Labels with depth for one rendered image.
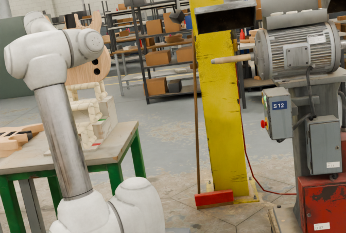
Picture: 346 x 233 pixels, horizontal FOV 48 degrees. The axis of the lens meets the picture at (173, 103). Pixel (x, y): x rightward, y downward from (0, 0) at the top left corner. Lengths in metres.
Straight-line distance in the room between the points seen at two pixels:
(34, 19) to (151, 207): 1.01
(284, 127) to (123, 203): 0.79
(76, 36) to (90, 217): 0.59
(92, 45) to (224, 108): 1.82
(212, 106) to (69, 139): 1.82
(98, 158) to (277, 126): 0.81
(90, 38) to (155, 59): 5.49
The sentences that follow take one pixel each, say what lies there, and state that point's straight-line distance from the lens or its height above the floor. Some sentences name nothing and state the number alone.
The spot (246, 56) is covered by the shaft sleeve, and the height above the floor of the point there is 1.25.
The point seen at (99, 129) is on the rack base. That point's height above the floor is 1.00.
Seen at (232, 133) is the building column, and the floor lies 0.56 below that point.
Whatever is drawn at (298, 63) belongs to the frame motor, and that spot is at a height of 1.21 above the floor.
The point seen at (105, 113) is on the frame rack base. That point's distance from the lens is 2.21.
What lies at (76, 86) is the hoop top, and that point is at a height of 1.20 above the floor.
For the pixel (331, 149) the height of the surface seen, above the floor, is 0.79.
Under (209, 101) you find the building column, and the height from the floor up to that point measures 0.83.
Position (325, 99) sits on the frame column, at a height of 1.01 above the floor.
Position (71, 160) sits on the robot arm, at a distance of 1.32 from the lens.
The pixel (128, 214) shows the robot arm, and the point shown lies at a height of 0.90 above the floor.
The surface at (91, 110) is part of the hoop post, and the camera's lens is 2.08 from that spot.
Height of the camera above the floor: 1.54
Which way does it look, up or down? 13 degrees down
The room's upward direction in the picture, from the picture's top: 8 degrees counter-clockwise
